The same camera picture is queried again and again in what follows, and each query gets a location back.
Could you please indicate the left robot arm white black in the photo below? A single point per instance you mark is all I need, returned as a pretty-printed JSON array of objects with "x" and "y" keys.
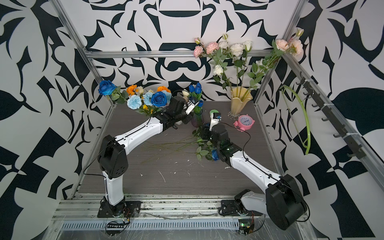
[{"x": 114, "y": 150}]

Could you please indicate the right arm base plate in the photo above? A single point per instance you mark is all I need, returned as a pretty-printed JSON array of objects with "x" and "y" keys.
[{"x": 228, "y": 208}]

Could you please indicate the right controller board with wires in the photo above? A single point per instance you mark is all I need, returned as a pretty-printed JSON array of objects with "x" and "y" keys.
[{"x": 251, "y": 225}]

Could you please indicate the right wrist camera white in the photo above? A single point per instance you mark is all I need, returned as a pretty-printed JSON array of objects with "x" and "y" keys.
[{"x": 215, "y": 120}]

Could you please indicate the black hook rail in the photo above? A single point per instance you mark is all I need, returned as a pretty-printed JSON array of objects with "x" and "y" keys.
[{"x": 334, "y": 116}]

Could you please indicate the pink rose stem left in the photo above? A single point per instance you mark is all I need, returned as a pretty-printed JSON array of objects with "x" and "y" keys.
[{"x": 218, "y": 52}]

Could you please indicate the small green cup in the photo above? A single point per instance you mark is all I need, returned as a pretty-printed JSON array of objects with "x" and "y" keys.
[{"x": 213, "y": 111}]

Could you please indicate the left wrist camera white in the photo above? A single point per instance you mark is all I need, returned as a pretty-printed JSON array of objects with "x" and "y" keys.
[{"x": 191, "y": 104}]

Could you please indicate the pink alarm clock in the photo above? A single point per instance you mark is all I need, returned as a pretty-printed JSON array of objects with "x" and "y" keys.
[{"x": 244, "y": 123}]

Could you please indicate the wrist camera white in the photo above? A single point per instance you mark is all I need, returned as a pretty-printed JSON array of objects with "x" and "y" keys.
[
  {"x": 215, "y": 120},
  {"x": 191, "y": 104}
]

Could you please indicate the pink rose stem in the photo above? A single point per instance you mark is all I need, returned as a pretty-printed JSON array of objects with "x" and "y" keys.
[
  {"x": 218, "y": 52},
  {"x": 281, "y": 47}
]

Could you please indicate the blue orange mixed bouquet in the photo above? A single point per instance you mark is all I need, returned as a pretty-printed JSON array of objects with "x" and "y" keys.
[{"x": 136, "y": 98}]

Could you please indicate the single blue rose stem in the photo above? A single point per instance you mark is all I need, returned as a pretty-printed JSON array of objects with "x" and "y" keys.
[{"x": 192, "y": 139}]

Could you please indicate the white rose stems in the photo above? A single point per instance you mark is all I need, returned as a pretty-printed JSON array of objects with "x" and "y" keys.
[{"x": 238, "y": 68}]

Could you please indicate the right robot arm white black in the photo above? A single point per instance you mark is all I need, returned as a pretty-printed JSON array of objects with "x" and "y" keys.
[{"x": 282, "y": 202}]

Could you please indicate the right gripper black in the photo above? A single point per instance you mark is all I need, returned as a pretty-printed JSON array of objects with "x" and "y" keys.
[{"x": 205, "y": 132}]

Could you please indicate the pink rose stem right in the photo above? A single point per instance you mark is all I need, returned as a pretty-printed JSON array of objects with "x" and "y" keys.
[{"x": 281, "y": 47}]

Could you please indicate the dark purple glass vase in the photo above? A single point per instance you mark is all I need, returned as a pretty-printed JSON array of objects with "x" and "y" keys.
[{"x": 198, "y": 120}]

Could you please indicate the controller board with wires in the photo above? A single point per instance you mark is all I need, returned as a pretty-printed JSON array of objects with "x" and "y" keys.
[
  {"x": 114, "y": 227},
  {"x": 251, "y": 225}
]

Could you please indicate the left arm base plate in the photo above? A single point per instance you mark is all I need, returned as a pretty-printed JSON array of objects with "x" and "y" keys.
[{"x": 125, "y": 209}]

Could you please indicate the left controller board with wires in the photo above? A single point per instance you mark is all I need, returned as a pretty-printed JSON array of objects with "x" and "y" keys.
[{"x": 114, "y": 227}]

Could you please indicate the blue white tulip bunch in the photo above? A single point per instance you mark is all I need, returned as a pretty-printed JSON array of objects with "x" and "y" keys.
[{"x": 193, "y": 95}]

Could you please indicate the yellow ruffled glass vase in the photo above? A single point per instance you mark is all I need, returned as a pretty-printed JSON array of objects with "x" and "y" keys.
[{"x": 240, "y": 96}]

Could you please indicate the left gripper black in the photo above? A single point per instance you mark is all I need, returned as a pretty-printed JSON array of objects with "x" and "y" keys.
[{"x": 188, "y": 118}]

